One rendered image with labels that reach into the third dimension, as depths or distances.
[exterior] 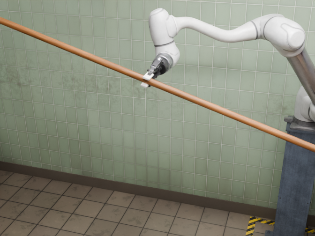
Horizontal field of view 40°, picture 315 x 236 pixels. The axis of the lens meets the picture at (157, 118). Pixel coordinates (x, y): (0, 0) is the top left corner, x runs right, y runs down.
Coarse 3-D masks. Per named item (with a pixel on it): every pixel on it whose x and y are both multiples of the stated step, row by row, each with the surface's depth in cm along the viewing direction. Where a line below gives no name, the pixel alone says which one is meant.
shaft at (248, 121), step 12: (12, 24) 197; (36, 36) 196; (60, 48) 195; (72, 48) 193; (96, 60) 191; (120, 72) 190; (132, 72) 189; (156, 84) 187; (180, 96) 186; (192, 96) 185; (216, 108) 184; (240, 120) 182; (252, 120) 182; (276, 132) 180; (300, 144) 179; (312, 144) 178
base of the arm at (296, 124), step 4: (292, 116) 270; (284, 120) 271; (288, 120) 270; (292, 120) 267; (296, 120) 264; (292, 124) 265; (296, 124) 264; (300, 124) 262; (304, 124) 260; (308, 124) 260; (312, 124) 260; (292, 128) 263; (296, 128) 262; (300, 128) 262; (304, 128) 261; (308, 128) 260; (312, 128) 260
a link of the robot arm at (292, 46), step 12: (276, 24) 210; (288, 24) 206; (276, 36) 208; (288, 36) 203; (300, 36) 204; (276, 48) 216; (288, 48) 207; (300, 48) 212; (288, 60) 221; (300, 60) 217; (300, 72) 222; (312, 72) 222; (312, 84) 226; (312, 96) 232; (312, 108) 239
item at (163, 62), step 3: (162, 60) 203; (165, 60) 205; (162, 63) 203; (165, 63) 203; (159, 66) 199; (162, 66) 203; (165, 66) 203; (162, 69) 204; (165, 69) 203; (156, 72) 199; (162, 72) 204
